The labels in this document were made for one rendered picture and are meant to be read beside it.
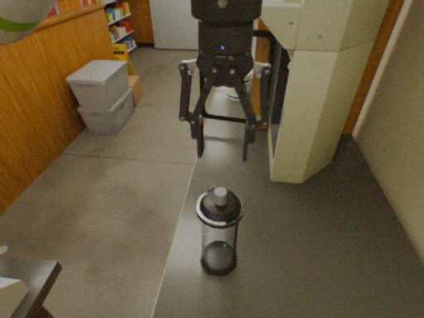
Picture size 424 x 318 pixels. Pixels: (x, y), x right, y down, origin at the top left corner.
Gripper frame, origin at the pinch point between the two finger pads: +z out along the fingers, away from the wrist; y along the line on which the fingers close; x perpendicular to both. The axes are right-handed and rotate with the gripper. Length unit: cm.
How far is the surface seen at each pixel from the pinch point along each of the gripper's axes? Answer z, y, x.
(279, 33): -11.4, -10.6, -33.6
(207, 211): 15.8, 2.6, 3.1
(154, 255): 134, 49, -50
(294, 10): -16.7, -13.4, -33.7
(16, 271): 39, 54, 11
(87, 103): 96, 161, -187
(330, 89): 3.4, -27.4, -35.0
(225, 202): 15.1, -1.0, 0.7
